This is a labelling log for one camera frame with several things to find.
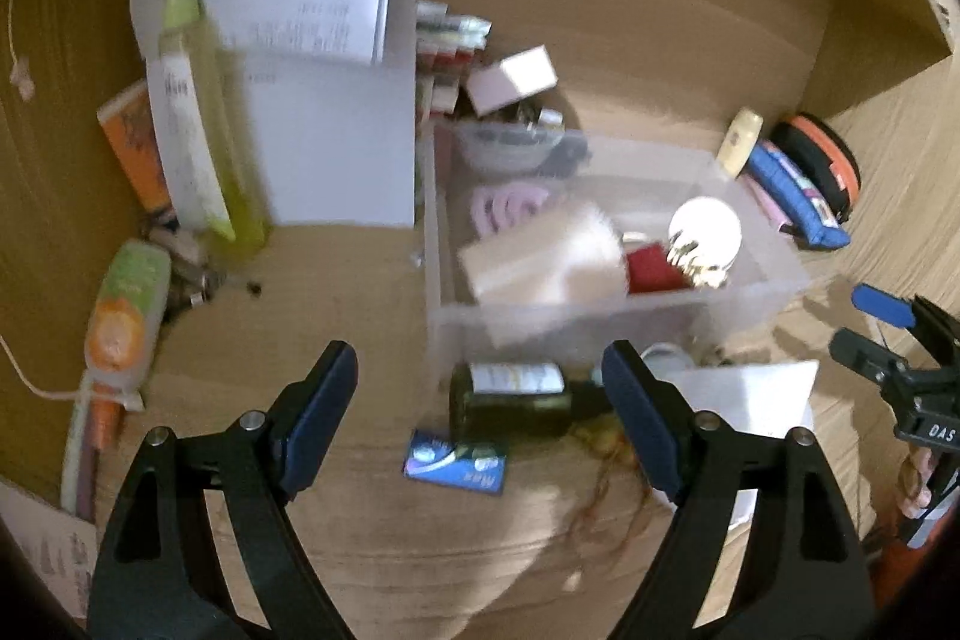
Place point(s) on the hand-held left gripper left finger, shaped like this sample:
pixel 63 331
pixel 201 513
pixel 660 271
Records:
pixel 322 415

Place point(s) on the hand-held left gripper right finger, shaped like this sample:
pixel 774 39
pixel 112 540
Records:
pixel 634 415

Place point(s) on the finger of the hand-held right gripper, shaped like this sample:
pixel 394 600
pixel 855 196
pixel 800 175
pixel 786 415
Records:
pixel 862 351
pixel 885 304

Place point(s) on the dark glass bottle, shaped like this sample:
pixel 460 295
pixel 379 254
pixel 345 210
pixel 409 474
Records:
pixel 517 411

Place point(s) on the blue card pack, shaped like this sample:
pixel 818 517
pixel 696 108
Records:
pixel 454 464

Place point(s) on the clear plastic storage box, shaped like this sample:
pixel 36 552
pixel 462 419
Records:
pixel 525 325

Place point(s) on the wooden desktop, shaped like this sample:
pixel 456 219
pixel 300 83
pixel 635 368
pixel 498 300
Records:
pixel 360 535

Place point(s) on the person's right hand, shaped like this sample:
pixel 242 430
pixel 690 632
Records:
pixel 916 486

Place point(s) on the white paper napkin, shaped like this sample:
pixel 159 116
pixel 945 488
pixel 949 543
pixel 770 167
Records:
pixel 750 392

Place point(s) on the blue pencil case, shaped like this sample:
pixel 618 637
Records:
pixel 795 197

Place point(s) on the red small pouch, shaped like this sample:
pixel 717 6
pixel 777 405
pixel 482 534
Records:
pixel 652 269

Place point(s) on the orange cloth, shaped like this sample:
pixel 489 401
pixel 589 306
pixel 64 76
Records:
pixel 900 565

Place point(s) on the black orange zip case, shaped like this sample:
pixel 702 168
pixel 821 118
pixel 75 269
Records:
pixel 825 160

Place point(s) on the gold hair clip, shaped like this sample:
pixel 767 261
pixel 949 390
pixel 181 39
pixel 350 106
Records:
pixel 697 269

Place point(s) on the pile of small metal clips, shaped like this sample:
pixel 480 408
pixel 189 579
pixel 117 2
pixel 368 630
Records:
pixel 187 265

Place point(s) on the yellow lotion bottle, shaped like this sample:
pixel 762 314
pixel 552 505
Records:
pixel 739 141

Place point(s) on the orange green tube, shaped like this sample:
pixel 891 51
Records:
pixel 124 317

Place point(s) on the pink white tube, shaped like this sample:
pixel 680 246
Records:
pixel 90 452

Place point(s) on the pink hair claw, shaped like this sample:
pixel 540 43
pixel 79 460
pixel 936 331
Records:
pixel 510 209

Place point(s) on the white plastic folder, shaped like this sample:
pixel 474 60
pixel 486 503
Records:
pixel 337 145

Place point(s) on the yellow-green liquid bottle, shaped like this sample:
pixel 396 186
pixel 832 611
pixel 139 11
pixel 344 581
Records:
pixel 225 160

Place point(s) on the clear plastic lid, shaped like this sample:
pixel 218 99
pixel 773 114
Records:
pixel 502 149

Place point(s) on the printed paper card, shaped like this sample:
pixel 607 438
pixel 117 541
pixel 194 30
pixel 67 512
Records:
pixel 45 550

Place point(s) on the orange booklet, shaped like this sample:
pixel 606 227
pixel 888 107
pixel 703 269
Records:
pixel 135 145

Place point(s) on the small white box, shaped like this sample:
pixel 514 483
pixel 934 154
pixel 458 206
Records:
pixel 510 78

